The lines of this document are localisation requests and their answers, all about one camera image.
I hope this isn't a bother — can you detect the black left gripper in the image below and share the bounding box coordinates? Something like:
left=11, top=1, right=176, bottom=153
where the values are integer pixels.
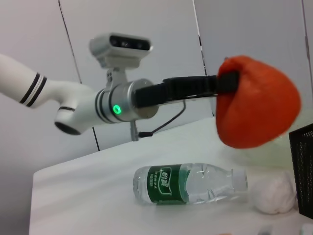
left=133, top=70, right=240, bottom=109

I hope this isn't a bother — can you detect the clear green-label water bottle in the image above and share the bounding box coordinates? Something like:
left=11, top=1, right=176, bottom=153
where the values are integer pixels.
left=132, top=163, right=249, bottom=206

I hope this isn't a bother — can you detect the white paper ball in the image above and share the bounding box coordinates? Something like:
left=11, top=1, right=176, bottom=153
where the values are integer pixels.
left=251, top=170, right=298, bottom=215

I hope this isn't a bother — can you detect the pale green glass fruit plate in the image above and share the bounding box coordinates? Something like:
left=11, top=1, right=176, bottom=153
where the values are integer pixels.
left=214, top=114, right=313, bottom=170

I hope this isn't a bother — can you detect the black mesh pen holder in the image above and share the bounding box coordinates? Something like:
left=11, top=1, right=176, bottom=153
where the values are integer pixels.
left=288, top=123, right=313, bottom=219

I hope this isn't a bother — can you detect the left gripper cable with plug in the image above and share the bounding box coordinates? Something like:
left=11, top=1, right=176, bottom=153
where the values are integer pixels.
left=129, top=99, right=187, bottom=142

